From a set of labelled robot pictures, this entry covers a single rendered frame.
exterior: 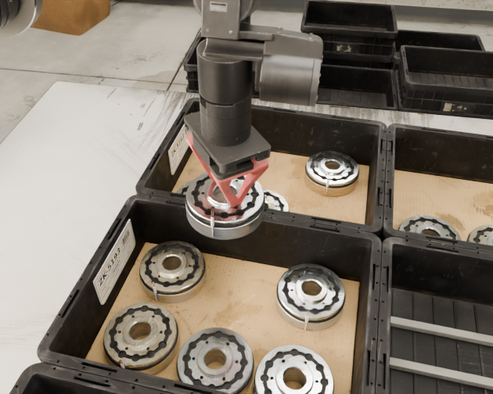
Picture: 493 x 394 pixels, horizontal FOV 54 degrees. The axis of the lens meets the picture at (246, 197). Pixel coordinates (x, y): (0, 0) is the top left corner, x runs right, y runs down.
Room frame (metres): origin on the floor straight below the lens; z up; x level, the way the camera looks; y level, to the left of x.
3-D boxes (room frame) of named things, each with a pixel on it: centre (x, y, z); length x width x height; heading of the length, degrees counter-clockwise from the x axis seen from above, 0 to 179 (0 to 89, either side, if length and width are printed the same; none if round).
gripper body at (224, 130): (0.46, 0.02, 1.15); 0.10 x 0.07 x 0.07; 29
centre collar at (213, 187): (0.46, 0.03, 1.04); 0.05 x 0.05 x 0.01
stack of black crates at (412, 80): (1.61, -0.78, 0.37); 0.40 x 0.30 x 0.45; 81
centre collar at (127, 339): (0.36, 0.15, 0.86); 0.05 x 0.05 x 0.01
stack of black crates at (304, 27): (2.08, -0.45, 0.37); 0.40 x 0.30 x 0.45; 81
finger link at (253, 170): (0.45, 0.02, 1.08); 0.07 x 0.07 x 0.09; 29
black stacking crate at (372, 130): (0.68, -0.04, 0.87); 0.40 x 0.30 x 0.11; 77
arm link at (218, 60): (0.46, 0.02, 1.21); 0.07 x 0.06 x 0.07; 80
